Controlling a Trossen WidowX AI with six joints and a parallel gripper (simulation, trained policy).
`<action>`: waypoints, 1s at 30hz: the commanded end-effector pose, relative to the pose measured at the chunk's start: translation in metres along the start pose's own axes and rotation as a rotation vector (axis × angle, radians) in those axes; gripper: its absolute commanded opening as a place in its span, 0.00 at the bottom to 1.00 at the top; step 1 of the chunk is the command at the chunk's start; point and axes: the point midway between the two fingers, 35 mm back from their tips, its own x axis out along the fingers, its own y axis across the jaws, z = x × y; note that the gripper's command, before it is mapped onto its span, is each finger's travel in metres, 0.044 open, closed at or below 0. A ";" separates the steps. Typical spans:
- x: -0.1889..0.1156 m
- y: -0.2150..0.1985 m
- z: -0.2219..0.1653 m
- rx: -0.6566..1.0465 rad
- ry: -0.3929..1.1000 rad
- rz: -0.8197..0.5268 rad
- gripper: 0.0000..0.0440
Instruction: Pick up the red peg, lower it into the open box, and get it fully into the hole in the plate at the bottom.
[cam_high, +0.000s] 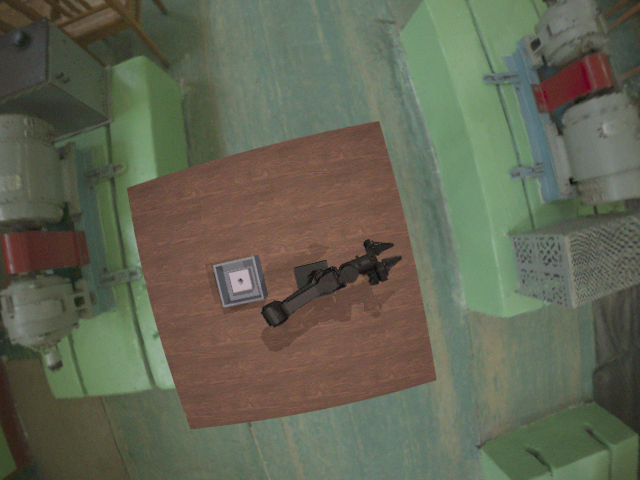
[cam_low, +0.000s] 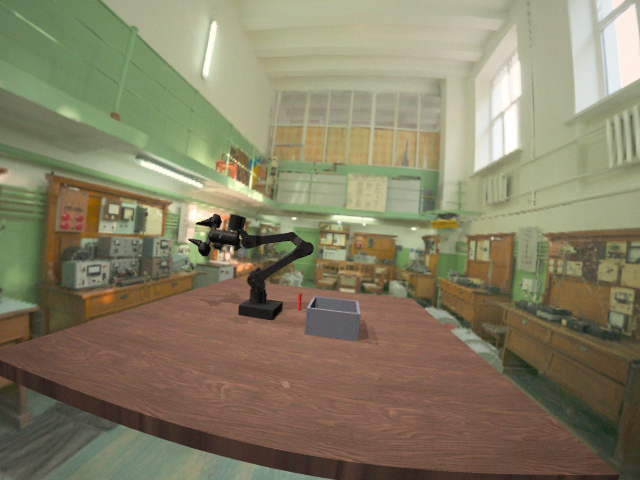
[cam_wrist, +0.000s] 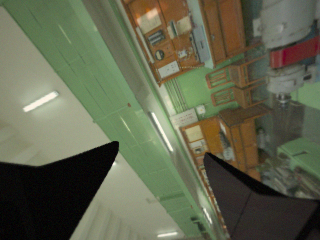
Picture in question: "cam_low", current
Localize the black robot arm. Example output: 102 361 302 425
224 214 314 306

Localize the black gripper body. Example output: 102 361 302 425
198 214 226 256

